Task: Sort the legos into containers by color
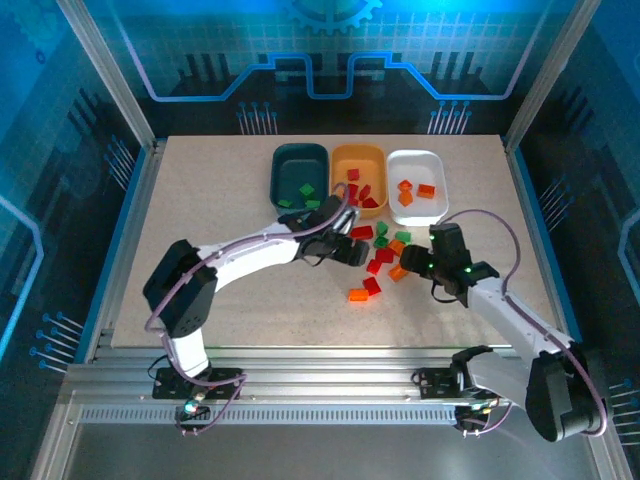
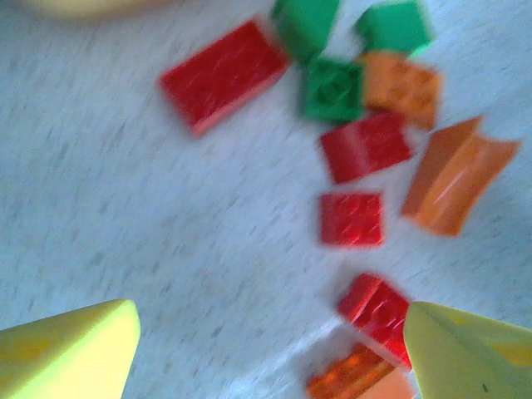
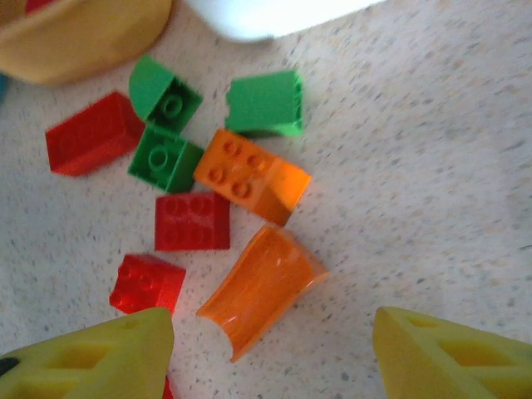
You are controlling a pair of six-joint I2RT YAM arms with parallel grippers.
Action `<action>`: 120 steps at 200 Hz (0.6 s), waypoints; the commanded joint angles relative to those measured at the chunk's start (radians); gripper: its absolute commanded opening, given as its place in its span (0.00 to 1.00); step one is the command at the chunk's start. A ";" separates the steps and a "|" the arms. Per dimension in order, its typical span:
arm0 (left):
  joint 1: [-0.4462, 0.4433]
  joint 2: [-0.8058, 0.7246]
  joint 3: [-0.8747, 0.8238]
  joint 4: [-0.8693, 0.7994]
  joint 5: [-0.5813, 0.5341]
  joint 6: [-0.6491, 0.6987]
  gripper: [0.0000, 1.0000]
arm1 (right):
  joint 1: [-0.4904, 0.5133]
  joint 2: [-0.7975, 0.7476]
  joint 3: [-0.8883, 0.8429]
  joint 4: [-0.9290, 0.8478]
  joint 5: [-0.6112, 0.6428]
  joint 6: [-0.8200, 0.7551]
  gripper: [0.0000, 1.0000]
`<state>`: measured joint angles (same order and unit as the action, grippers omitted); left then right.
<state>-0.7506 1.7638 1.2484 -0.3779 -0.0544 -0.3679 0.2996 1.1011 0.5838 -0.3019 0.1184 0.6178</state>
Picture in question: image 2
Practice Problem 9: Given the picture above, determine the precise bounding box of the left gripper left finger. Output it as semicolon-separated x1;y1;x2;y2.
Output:
0;298;141;399

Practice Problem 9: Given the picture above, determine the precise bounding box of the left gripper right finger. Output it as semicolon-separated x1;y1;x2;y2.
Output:
402;300;532;399

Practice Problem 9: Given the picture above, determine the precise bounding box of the orange curved lego brick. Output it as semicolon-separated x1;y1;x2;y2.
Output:
400;115;524;239

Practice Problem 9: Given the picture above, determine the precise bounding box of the small red lego brick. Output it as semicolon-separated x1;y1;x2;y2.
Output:
336;272;416;370
318;111;413;185
318;190;387;250

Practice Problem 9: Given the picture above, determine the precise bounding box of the long red lego brick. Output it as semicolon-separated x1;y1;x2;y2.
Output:
159;17;293;139

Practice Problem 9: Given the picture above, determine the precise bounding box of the orange plastic container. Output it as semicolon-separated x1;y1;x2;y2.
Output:
0;0;171;21

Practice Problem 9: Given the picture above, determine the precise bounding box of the green curved lego brick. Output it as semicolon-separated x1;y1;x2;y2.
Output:
270;0;342;64

